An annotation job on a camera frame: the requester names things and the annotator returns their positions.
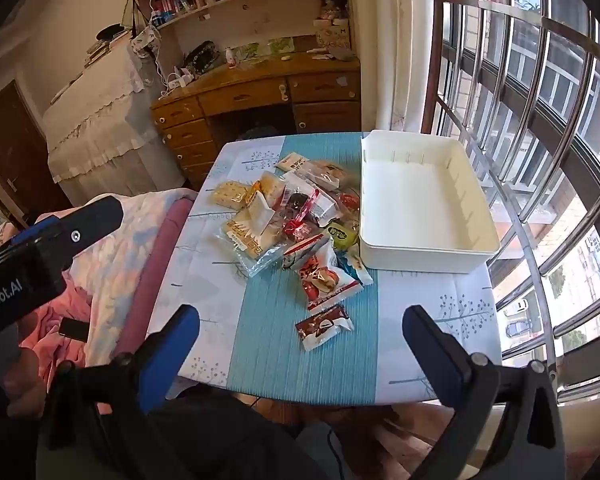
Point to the white lace cloth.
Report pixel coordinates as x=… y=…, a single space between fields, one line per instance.
x=100 y=125

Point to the clear packet with white label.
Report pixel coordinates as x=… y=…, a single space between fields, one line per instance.
x=317 y=202

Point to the grey cloth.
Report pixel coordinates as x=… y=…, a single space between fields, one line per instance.
x=342 y=52

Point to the leaf print cards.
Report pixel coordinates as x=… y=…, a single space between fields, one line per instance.
x=265 y=49

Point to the red striped snack packet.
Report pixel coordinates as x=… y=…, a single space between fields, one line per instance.
x=305 y=247

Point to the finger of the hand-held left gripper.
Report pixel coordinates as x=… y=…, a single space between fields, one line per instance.
x=80 y=230

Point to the wooden desk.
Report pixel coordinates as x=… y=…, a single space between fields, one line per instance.
x=250 y=90

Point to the pink floral quilt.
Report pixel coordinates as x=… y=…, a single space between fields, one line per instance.
x=130 y=240

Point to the white plastic box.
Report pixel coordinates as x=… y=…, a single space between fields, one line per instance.
x=420 y=200

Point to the person's leg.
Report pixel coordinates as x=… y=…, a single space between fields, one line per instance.
x=230 y=440

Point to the person's left hand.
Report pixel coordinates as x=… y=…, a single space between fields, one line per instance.
x=27 y=385

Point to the red date candy packet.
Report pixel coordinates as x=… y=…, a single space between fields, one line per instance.
x=348 y=201

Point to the black patterned pencil case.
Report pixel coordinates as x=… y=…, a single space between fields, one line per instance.
x=200 y=57

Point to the steel window bars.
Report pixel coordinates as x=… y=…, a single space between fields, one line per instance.
x=525 y=110

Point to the green yellow snack packet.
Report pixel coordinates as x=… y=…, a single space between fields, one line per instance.
x=341 y=233

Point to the doll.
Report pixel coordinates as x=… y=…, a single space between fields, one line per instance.
x=330 y=5

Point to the blue white biscuit packet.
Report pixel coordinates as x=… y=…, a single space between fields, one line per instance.
x=356 y=266

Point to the black phone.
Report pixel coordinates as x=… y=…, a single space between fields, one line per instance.
x=73 y=330

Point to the small white bottle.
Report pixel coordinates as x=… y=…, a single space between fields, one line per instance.
x=230 y=57

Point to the beige cracker packet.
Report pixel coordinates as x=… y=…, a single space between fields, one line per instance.
x=290 y=162

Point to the stack of books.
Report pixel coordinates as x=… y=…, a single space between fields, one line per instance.
x=100 y=45

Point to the red white printed snack packet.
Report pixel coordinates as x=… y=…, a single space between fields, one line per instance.
x=322 y=280

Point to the clear fried snack packet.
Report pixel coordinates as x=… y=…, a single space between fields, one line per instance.
x=330 y=172

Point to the red candy wrapper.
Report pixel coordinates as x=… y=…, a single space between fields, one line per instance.
x=297 y=229

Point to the orange oat bar packet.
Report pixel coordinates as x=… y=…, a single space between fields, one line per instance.
x=252 y=194

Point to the yellow square cracker packet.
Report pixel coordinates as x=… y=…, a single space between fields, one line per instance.
x=227 y=194

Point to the white power strip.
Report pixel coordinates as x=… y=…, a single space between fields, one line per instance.
x=180 y=80

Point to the pale rice crisp packet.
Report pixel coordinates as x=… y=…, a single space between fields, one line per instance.
x=272 y=187

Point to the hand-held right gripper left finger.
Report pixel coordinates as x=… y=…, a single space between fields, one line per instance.
x=177 y=332

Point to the brown wooden door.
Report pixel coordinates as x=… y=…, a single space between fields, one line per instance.
x=15 y=150

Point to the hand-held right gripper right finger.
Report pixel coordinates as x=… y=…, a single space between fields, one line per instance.
x=425 y=342

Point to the wooden bookshelf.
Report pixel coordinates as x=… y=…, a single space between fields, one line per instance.
x=240 y=15

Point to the dark candy red-edged wrapper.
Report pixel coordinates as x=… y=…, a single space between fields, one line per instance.
x=296 y=205

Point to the brown pie packet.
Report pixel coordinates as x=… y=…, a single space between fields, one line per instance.
x=325 y=326

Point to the pink cloth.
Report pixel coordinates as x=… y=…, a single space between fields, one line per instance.
x=50 y=325

